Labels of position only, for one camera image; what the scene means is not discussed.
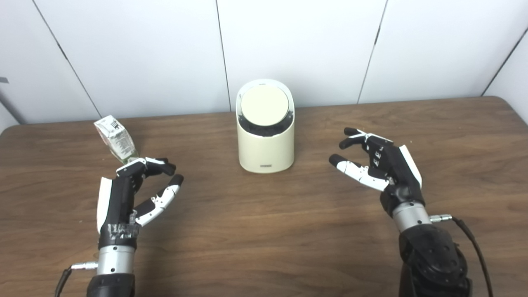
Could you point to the white and black left hand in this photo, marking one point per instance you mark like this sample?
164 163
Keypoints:
115 198

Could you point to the white and black right hand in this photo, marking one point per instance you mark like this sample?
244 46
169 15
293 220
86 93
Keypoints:
398 173

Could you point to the white and green milk carton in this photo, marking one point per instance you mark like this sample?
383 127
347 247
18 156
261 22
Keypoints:
117 138

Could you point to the cream-colored bin body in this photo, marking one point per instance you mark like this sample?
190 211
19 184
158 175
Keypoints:
266 152

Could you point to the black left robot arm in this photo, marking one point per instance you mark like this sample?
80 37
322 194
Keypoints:
115 260

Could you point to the cream-colored round bin lid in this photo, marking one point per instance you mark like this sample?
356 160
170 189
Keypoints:
264 105

